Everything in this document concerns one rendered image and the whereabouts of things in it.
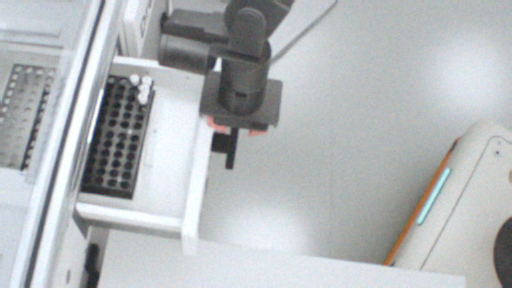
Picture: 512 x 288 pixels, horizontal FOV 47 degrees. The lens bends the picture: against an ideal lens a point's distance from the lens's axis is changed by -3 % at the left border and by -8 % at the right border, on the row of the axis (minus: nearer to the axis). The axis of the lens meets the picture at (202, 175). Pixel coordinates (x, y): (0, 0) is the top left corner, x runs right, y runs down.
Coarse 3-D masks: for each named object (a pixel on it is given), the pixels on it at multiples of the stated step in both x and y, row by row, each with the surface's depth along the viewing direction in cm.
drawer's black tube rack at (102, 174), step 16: (128, 80) 90; (112, 96) 89; (128, 96) 90; (112, 112) 89; (128, 112) 89; (96, 128) 87; (112, 128) 87; (128, 128) 87; (96, 144) 90; (112, 144) 87; (144, 144) 90; (96, 160) 86; (112, 160) 86; (96, 176) 85; (112, 176) 88; (128, 176) 88; (80, 192) 88; (96, 192) 87; (112, 192) 87; (128, 192) 87
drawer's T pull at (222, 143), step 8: (232, 128) 86; (216, 136) 86; (224, 136) 86; (232, 136) 86; (216, 144) 85; (224, 144) 85; (232, 144) 85; (216, 152) 86; (224, 152) 85; (232, 152) 85; (232, 160) 84; (232, 168) 84
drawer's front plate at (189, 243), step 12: (204, 120) 85; (204, 132) 84; (204, 144) 84; (204, 156) 83; (204, 168) 82; (192, 180) 82; (204, 180) 84; (192, 192) 81; (192, 204) 80; (192, 216) 80; (192, 228) 79; (192, 240) 81; (192, 252) 86
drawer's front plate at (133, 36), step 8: (128, 0) 93; (136, 0) 93; (144, 0) 97; (152, 0) 104; (128, 8) 92; (136, 8) 92; (144, 8) 98; (128, 16) 91; (136, 16) 93; (128, 24) 92; (136, 24) 94; (144, 24) 100; (128, 32) 94; (136, 32) 95; (128, 40) 96; (136, 40) 96; (144, 40) 103; (128, 48) 99; (136, 48) 98; (136, 56) 100
